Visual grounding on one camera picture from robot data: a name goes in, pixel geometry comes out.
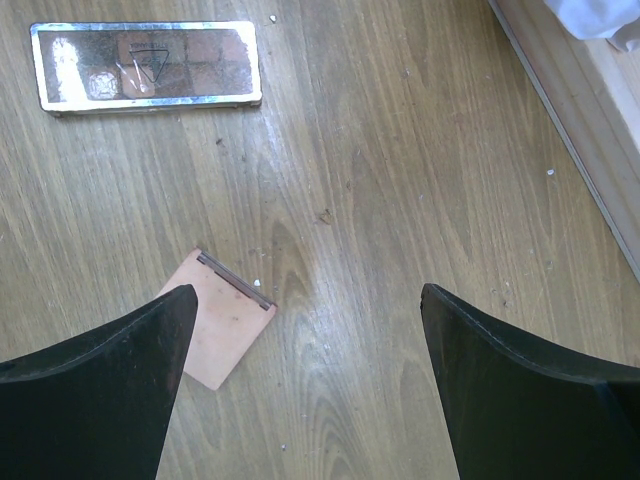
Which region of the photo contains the white t-shirt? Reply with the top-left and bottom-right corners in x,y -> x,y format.
544,0 -> 640,53

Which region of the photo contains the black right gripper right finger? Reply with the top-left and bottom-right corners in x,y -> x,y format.
420,283 -> 639,479

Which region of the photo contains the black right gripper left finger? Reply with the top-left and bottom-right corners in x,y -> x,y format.
1,285 -> 198,479

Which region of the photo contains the rose gold square compact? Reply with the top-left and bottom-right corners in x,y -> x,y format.
160,248 -> 277,391

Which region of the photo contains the brown eyeshadow palette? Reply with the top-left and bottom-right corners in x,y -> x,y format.
30,21 -> 263,116

